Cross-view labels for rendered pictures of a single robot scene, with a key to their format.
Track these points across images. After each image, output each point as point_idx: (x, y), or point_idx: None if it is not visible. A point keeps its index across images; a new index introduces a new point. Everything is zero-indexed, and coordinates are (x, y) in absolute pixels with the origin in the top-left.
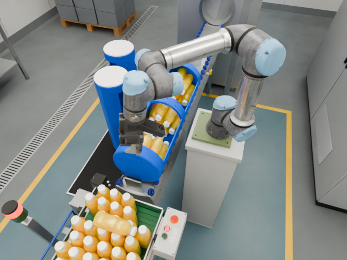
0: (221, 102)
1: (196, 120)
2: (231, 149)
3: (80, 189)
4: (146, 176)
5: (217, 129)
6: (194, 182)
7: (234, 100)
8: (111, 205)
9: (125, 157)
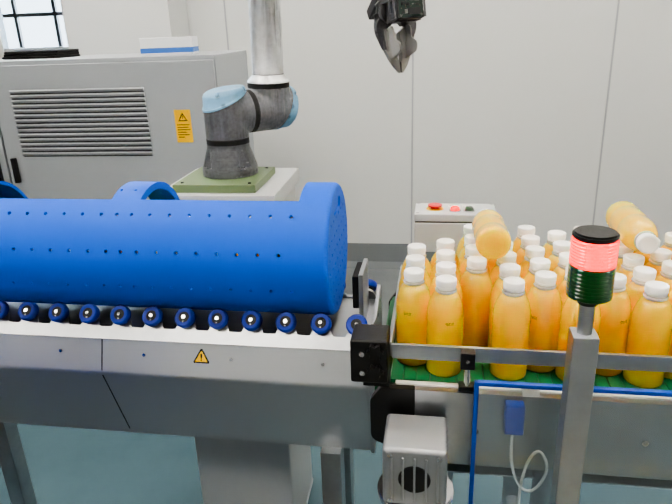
0: (228, 89)
1: (197, 193)
2: (277, 172)
3: (384, 444)
4: (343, 264)
5: (249, 149)
6: None
7: (223, 86)
8: (448, 253)
9: (333, 218)
